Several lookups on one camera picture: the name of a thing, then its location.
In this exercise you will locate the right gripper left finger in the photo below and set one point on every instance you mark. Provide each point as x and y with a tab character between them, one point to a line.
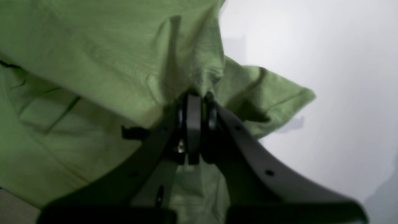
138	190

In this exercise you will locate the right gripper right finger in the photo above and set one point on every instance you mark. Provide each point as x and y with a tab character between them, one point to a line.
261	188

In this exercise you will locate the green T-shirt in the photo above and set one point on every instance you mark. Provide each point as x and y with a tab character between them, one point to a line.
74	71

